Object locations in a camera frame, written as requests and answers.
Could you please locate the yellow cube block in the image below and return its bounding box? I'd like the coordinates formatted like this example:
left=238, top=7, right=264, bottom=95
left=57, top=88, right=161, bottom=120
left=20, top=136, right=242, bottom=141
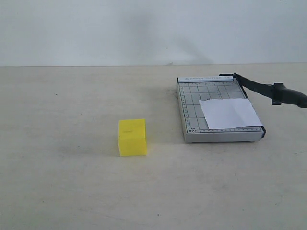
left=118, top=119, right=147, bottom=157

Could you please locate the white paper sheet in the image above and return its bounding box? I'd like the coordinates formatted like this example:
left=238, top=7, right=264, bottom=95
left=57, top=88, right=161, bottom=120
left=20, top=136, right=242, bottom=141
left=199, top=98, right=262, bottom=129

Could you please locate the black cutter blade arm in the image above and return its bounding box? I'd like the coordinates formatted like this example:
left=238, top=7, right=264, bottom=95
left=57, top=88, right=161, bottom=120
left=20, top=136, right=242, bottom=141
left=219, top=73, right=307, bottom=108

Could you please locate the grey paper cutter base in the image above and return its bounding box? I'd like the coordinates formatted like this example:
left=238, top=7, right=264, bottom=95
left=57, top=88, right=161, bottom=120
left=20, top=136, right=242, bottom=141
left=177, top=74, right=266, bottom=143

